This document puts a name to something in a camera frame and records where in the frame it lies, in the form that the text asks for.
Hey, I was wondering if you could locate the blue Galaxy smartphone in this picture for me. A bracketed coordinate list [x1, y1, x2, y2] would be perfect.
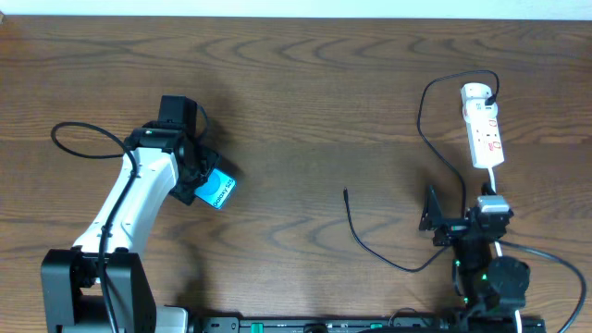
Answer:
[194, 168, 237, 209]

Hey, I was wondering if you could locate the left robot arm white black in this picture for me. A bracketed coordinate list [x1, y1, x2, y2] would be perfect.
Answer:
[41, 118, 223, 332]

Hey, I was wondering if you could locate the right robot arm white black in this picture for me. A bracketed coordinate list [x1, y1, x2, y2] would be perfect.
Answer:
[419, 187, 530, 332]

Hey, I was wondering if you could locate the white usb charger plug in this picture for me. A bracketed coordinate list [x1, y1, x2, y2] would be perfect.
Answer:
[462, 98, 499, 123]

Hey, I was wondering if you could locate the white power strip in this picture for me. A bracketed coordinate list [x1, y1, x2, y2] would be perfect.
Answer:
[461, 82, 504, 169]

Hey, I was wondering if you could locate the white power strip cord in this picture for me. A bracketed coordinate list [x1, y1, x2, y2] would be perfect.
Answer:
[487, 166, 524, 333]

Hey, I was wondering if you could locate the black charger cable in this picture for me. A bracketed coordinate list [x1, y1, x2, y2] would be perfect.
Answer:
[342, 69, 501, 274]

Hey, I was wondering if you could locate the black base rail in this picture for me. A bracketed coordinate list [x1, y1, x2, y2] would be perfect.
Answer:
[189, 314, 547, 333]

